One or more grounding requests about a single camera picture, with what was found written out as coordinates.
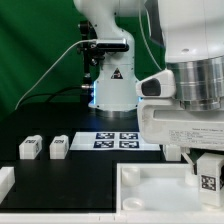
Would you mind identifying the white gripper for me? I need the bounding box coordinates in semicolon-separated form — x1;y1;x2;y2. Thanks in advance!
137;99;224;175

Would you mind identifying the white square tabletop part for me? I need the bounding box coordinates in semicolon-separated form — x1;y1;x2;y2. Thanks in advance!
116;163;223;212

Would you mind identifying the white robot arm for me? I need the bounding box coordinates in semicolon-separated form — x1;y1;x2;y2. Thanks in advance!
73;0;224;176

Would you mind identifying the white sheet with tags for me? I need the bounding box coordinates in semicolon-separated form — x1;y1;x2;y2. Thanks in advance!
70;132;160;151

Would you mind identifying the white obstacle block left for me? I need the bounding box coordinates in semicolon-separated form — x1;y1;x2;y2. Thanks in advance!
0;167;15;204

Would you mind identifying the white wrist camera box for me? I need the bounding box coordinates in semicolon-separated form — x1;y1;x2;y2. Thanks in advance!
136;69;176;98

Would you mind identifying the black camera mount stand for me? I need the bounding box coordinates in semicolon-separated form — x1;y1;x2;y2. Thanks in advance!
77;21;129;108

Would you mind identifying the black cable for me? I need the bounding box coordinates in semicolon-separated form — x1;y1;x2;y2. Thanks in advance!
17;87;84;108

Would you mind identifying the grey camera cable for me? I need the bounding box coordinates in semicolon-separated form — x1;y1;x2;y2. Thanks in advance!
14;39;98;110

